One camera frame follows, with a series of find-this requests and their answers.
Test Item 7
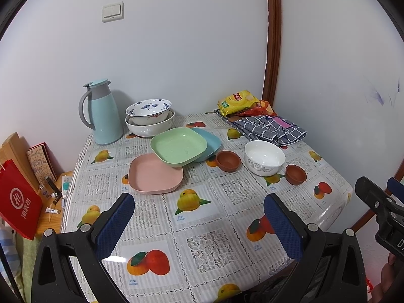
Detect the yellow chips bag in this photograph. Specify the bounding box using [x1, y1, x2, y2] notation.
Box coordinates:
[218, 90, 260, 116]

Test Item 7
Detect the large white bowl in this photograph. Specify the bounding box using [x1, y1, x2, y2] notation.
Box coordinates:
[125, 110, 175, 138]

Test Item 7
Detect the blue patterned white bowl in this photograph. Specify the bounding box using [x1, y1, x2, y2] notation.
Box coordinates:
[125, 98, 172, 126]

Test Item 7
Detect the green square plate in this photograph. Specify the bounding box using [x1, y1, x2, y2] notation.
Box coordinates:
[150, 127, 208, 168]

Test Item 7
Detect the light blue thermos jug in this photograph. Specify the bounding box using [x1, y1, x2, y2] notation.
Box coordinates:
[78, 79, 123, 145]

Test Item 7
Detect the pink square plate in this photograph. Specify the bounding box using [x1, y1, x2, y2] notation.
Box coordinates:
[128, 153, 184, 195]

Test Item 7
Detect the person's right hand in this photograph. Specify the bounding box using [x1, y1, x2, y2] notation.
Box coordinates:
[368, 253, 396, 303]

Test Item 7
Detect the brown wooden door frame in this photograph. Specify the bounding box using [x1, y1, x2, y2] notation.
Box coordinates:
[262, 0, 282, 105]

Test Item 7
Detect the white light switch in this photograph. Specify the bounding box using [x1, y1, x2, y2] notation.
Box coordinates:
[101, 2, 125, 23]

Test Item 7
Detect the white ceramic bowl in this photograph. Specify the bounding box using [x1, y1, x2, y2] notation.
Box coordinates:
[244, 140, 286, 177]

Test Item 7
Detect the wooden board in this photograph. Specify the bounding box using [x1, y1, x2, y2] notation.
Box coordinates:
[1, 132, 39, 190]

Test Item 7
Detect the fruit print tablecloth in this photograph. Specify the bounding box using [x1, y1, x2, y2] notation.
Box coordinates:
[60, 111, 354, 303]

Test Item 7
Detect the wooden side table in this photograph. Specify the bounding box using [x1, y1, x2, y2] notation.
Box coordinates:
[34, 169, 74, 235]

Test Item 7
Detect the brown clay bowl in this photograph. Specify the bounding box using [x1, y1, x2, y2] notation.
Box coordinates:
[216, 150, 242, 172]
[285, 165, 307, 185]

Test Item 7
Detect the red chips bag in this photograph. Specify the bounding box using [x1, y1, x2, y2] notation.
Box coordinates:
[235, 100, 277, 117]

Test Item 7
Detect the patterned gift box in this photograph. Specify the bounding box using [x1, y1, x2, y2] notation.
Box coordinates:
[26, 142, 57, 185]

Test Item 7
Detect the grey checked cloth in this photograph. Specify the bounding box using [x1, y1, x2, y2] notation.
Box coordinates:
[214, 110, 307, 147]

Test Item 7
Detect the red paper bag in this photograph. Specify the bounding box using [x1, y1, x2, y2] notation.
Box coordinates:
[0, 159, 42, 240]

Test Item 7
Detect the blue square plate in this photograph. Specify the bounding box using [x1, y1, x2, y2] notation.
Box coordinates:
[192, 128, 222, 162]

